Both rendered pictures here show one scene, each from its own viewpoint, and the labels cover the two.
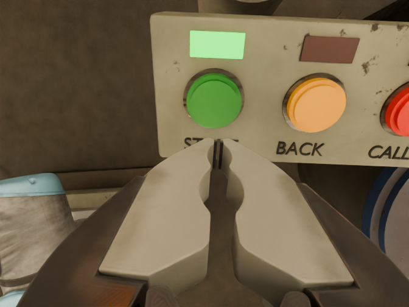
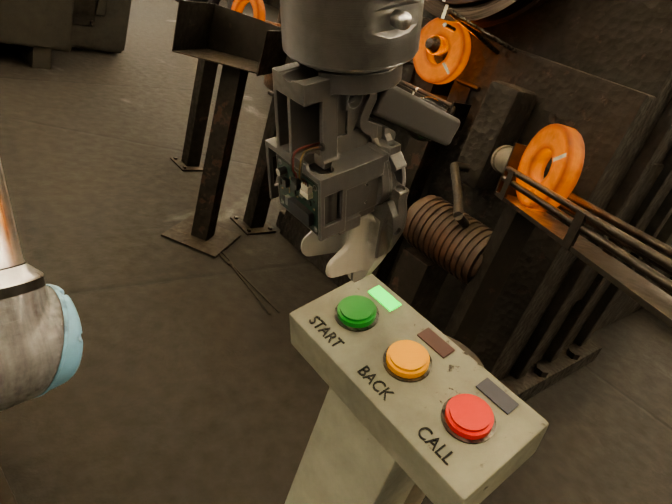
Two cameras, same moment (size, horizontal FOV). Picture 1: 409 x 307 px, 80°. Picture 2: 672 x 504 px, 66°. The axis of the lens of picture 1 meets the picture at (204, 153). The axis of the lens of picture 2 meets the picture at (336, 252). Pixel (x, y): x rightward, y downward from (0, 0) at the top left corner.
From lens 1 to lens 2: 0.46 m
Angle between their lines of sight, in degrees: 72
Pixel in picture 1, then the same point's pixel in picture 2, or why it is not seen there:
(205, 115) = (347, 307)
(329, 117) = (411, 364)
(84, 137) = (74, 459)
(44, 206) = (46, 352)
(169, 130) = (315, 306)
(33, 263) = not seen: outside the picture
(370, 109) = (439, 396)
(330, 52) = (435, 343)
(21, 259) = not seen: outside the picture
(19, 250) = not seen: outside the picture
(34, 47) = (179, 372)
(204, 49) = (377, 294)
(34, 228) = (16, 342)
